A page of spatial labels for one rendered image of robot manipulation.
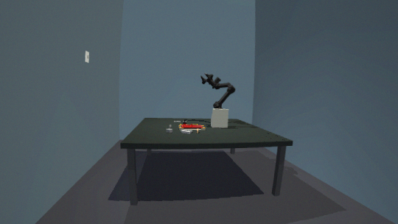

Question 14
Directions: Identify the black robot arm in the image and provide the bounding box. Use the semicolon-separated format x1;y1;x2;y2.
207;75;235;109

